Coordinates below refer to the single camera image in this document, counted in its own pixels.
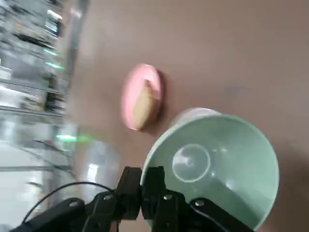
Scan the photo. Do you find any pale green bowl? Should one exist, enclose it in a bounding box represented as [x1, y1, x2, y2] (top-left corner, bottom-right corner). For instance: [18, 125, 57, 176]
[140, 114, 280, 230]

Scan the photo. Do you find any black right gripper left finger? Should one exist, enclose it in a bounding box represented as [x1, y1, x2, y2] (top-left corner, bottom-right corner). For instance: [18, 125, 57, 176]
[14, 166, 142, 232]

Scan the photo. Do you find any brown bread slice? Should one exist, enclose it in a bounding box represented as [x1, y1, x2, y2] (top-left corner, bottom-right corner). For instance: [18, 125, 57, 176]
[132, 79, 161, 129]

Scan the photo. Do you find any clear plastic container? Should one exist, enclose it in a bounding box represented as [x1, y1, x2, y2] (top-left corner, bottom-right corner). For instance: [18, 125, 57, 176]
[82, 140, 122, 194]

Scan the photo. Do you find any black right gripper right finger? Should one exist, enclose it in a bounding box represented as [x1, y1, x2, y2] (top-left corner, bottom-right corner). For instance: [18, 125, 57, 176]
[141, 166, 257, 232]

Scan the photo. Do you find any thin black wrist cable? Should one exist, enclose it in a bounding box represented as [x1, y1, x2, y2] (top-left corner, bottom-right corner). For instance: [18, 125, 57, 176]
[23, 181, 117, 223]

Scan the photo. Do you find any pink round plate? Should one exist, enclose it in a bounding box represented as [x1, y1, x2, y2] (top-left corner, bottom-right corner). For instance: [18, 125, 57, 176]
[121, 63, 166, 131]

